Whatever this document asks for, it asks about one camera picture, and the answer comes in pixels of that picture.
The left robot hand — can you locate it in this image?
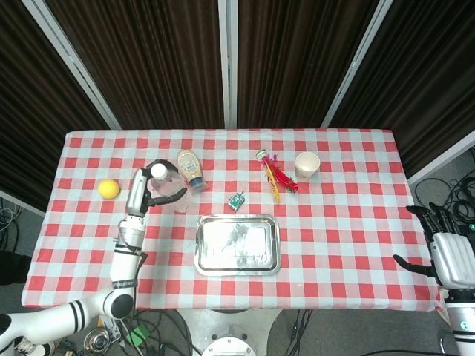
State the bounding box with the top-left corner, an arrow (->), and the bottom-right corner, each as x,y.
125,159 -> 186,217

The black cable bundle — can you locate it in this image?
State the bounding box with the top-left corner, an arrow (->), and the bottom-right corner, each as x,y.
413,177 -> 475,227

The yellow lemon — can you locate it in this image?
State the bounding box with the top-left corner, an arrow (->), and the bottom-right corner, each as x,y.
97,179 -> 120,200

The transparent water bottle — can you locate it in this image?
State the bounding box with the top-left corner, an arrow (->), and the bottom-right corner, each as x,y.
149,164 -> 191,214

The small green clip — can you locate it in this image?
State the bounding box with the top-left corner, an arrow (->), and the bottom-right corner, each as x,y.
227,191 -> 246,211

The small metal bowl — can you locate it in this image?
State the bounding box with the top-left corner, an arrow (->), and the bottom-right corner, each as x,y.
83,327 -> 113,353

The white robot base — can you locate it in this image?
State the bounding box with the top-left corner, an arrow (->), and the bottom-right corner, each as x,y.
174,309 -> 283,356

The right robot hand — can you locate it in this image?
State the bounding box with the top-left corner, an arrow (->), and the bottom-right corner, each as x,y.
393,202 -> 475,290

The red yellow feather shuttlecock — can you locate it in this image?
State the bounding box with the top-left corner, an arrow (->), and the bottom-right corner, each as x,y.
255,148 -> 300,203

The red white checkered tablecloth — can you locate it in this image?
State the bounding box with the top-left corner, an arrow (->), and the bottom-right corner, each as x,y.
21,128 -> 442,314

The silver metal tray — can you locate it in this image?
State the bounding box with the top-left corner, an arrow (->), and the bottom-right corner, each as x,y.
194,214 -> 282,277

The green plug block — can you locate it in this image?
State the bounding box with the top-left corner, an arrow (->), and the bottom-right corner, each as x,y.
125,326 -> 150,348

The beige sauce squeeze bottle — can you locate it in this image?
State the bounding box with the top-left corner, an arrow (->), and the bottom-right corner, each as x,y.
176,148 -> 207,193

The beige paper cup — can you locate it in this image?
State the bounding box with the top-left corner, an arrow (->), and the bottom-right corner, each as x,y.
295,151 -> 321,181

